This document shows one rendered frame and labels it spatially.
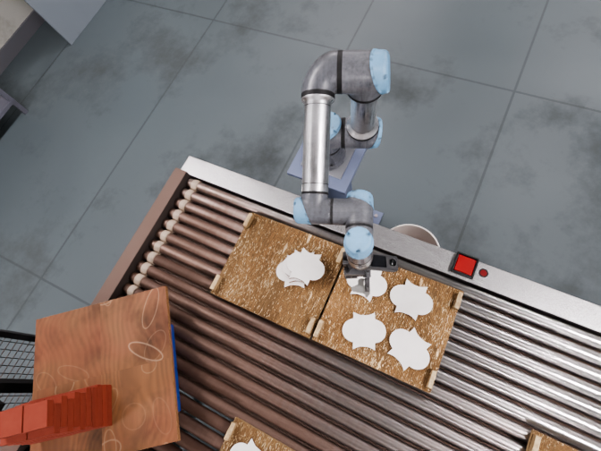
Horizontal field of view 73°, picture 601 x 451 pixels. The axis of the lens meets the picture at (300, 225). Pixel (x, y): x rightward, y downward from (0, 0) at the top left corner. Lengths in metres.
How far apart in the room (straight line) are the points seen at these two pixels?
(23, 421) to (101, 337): 0.37
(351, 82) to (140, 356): 1.10
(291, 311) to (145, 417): 0.57
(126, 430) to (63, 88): 3.12
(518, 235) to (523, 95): 0.99
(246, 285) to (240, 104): 1.90
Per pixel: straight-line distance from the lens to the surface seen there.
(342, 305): 1.46
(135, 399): 1.53
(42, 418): 1.36
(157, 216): 1.77
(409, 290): 1.46
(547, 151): 2.95
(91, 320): 1.66
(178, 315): 1.63
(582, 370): 1.58
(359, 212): 1.10
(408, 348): 1.43
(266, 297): 1.51
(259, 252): 1.56
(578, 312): 1.61
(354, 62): 1.18
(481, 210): 2.66
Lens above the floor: 2.37
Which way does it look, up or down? 66 degrees down
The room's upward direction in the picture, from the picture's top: 24 degrees counter-clockwise
